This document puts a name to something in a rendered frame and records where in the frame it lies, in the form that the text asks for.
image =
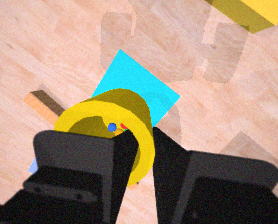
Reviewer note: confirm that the yellow rectangular block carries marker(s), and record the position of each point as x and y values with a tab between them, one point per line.
252	15

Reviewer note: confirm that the orange flat bar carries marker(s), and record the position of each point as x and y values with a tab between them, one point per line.
50	110

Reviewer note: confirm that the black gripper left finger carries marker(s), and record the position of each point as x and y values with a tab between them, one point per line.
112	158

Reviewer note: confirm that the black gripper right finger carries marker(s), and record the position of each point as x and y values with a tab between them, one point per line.
175	170

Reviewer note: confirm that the blue marble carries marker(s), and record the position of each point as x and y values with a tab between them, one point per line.
112	127

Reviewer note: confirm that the yellow cup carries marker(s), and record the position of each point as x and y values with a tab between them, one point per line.
92	117

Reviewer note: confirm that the orange marble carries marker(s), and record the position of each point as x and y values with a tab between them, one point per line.
118	131

